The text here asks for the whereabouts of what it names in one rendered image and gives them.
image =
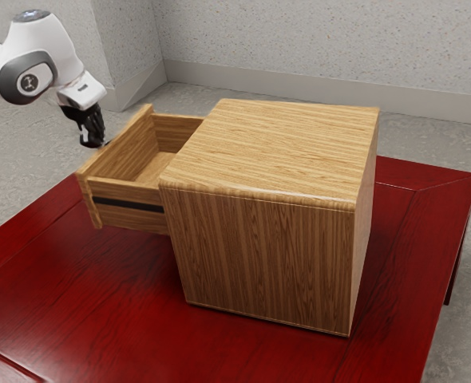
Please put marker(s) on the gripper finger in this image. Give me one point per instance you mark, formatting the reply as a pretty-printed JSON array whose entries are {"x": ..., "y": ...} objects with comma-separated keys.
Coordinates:
[{"x": 93, "y": 135}]

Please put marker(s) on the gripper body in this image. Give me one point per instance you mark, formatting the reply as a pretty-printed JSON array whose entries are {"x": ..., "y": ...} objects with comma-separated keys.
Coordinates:
[{"x": 72, "y": 113}]

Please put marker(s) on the wooden drawer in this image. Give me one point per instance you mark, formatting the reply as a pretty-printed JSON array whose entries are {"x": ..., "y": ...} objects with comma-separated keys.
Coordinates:
[{"x": 123, "y": 175}]

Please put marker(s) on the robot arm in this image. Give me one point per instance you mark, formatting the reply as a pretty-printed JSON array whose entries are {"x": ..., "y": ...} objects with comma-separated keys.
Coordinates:
[{"x": 32, "y": 48}]

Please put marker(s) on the light wooden cabinet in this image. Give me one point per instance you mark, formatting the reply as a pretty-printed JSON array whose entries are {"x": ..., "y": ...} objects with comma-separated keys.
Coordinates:
[{"x": 267, "y": 207}]

